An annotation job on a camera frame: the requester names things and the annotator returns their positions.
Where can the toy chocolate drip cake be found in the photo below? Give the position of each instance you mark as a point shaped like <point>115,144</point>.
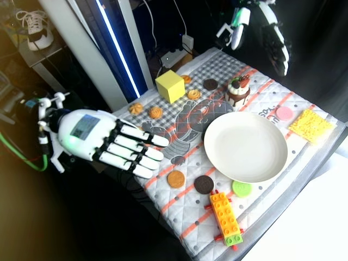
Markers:
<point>237,92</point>

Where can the white round plate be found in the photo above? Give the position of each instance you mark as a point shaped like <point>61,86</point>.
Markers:
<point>244,146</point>

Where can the pink sandwich cookie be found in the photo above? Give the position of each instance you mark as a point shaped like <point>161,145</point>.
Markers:
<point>284,113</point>

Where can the dark chocolate sandwich cookie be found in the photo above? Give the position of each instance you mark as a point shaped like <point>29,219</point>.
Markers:
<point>210,84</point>
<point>204,185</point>

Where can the white power adapter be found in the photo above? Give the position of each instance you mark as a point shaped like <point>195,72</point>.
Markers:
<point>187,42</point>

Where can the yellow square waffle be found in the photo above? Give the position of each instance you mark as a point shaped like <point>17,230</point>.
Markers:
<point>311,126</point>

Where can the golden butter cookie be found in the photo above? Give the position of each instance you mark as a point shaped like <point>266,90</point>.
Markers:
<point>194,94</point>
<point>186,79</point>
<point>136,109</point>
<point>155,112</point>

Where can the white power strip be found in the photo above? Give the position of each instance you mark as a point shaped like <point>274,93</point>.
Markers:
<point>174,58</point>

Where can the yellow cube block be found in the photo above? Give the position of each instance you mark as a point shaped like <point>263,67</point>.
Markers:
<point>170,87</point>

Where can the green round cookie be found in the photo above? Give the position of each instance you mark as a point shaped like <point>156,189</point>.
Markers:
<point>242,188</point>

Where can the blue lit panel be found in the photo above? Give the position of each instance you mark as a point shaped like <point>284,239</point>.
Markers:
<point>119,49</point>

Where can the tan round biscuit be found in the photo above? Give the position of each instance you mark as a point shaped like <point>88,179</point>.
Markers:
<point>176,179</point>

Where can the orange toy brick stack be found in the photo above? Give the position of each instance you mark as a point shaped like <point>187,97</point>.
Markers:
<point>224,214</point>

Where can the grey quilt with bear print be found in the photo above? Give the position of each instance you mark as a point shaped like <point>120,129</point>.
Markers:
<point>185,209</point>

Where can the grey shelf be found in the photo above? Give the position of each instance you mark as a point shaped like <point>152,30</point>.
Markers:
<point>40,57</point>

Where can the white sneaker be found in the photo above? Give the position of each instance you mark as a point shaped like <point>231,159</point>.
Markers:
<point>36,30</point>

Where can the white post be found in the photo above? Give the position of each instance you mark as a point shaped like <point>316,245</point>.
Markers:
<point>76,46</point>

